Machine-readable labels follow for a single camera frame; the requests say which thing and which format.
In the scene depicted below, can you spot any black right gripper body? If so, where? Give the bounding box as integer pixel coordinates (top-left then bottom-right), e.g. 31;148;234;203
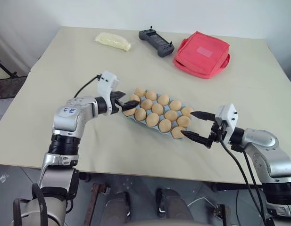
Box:
206;120;226;149

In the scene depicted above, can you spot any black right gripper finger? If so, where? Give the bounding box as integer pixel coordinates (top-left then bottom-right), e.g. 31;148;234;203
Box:
190;111;216;121
182;131;211;145

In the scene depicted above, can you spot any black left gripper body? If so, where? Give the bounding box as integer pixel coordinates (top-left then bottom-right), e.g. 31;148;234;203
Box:
111;91;124;115

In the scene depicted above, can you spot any blue egg tray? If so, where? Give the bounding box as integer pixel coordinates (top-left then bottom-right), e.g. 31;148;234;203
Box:
123;89;194;140

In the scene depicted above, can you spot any clear bag of white rice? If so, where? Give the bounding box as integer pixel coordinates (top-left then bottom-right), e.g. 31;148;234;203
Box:
93;32;132;52

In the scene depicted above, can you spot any red fabric bag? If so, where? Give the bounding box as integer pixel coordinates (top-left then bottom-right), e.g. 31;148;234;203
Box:
172;31;231;80

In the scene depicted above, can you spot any dark grey remote controller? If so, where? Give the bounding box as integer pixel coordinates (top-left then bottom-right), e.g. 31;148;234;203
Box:
138;24;175;58

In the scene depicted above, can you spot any dark rounded robot foot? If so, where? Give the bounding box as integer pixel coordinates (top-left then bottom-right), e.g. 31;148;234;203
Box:
156;187;193;226

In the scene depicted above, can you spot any rusty metal bar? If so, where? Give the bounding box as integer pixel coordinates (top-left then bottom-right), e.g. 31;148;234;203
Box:
85;183;106;226
215;203;232;226

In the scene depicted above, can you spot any black tripod leg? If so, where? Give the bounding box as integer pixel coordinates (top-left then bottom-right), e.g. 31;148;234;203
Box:
0;55;27;80

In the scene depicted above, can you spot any dark textured platform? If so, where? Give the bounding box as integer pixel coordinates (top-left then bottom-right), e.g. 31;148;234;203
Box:
0;76;28;101

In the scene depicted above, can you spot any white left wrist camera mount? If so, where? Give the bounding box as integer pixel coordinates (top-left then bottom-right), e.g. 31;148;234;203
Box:
97;70;120;115

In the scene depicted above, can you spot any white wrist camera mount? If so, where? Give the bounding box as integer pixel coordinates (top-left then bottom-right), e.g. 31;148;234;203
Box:
97;70;120;115
215;103;238;144

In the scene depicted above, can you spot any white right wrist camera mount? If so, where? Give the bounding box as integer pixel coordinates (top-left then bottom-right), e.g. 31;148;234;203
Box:
215;103;238;144

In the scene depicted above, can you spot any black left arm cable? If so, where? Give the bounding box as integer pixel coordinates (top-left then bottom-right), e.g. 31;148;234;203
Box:
74;74;101;98

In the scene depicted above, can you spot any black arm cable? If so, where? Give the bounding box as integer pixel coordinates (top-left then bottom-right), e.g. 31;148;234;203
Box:
74;74;101;98
231;145;266;214
218;127;270;226

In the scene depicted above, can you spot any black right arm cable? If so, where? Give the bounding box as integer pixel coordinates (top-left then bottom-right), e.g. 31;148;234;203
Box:
231;145;266;214
218;127;270;226

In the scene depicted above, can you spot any white floor cable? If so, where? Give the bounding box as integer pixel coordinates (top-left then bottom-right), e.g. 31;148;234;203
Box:
187;196;218;212

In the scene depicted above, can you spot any thick black cable loop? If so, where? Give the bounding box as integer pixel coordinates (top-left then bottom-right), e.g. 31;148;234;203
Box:
13;182;50;226

